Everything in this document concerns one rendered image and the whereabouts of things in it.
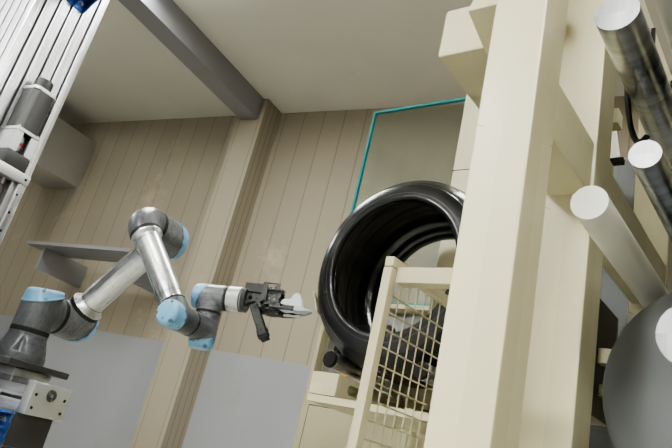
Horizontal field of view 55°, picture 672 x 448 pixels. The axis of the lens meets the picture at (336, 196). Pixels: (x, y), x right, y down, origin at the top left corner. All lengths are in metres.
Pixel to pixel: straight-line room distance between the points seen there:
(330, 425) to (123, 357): 3.95
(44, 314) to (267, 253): 3.73
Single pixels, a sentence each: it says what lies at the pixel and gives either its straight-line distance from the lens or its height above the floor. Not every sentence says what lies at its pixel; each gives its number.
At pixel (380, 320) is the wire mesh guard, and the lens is 1.12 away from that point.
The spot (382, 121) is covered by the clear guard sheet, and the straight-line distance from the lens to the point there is 3.10.
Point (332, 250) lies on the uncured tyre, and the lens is 1.90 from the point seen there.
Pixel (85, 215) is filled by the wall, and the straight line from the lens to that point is 7.49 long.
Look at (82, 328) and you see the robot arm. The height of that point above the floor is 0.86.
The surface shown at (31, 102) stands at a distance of 2.30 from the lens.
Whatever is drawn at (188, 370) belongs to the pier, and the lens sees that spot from 5.58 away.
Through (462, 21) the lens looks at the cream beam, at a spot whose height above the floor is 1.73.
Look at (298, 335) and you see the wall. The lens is 5.34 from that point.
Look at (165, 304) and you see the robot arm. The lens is 1.86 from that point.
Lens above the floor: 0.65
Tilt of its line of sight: 22 degrees up
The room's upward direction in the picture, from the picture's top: 14 degrees clockwise
